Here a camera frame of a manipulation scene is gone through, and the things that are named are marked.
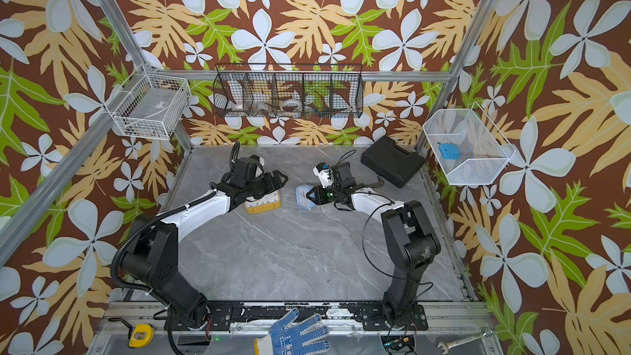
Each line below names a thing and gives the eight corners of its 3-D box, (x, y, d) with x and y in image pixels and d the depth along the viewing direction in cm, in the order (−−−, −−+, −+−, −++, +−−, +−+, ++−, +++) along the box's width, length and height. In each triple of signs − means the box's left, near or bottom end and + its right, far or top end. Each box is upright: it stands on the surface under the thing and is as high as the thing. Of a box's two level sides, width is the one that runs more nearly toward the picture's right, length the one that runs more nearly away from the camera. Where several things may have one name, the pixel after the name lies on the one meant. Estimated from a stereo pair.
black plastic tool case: (355, 160, 117) (356, 153, 113) (379, 139, 126) (381, 132, 122) (399, 190, 106) (403, 183, 102) (423, 165, 115) (426, 158, 111)
